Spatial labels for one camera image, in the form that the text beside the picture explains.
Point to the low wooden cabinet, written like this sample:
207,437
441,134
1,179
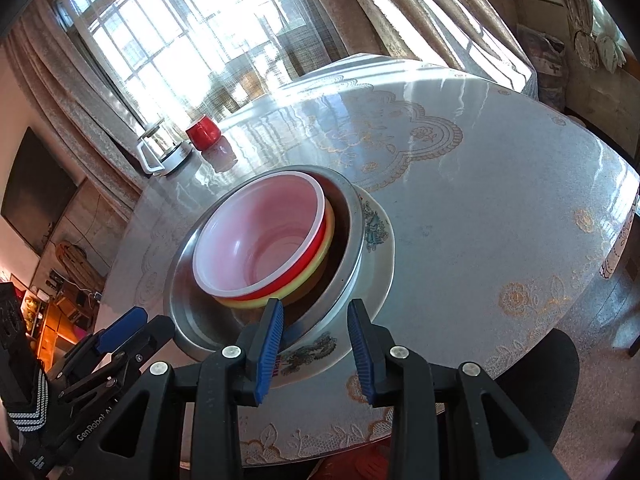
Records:
60,320

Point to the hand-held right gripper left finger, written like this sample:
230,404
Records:
267,355

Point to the tied beige curtain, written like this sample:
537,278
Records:
585,20

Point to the black wall television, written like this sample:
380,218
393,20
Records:
35,190

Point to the red plastic stool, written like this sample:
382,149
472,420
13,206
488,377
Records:
350,465

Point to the patterned bag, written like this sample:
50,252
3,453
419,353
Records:
542,65

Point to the red plastic bowl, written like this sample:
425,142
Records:
260,240

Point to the large white printed plate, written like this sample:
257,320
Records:
370,280

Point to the large barred window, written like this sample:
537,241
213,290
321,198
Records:
175,35

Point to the woven straw item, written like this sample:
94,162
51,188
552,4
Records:
80,265

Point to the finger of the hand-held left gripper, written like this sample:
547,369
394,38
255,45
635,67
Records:
122,330
150,337

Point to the white glass electric kettle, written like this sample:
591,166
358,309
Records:
172,157

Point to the stainless steel bowl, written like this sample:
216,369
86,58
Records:
200,320

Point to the red mug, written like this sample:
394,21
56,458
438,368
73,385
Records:
202,132

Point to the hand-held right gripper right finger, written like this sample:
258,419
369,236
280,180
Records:
362,355

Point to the yellow plastic bowl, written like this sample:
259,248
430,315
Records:
245,304

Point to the beige patterned curtain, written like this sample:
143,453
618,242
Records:
425,10
65,100

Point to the sheer mesh curtain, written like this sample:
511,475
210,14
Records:
300,50

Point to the person's left hand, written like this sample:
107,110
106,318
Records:
27,425

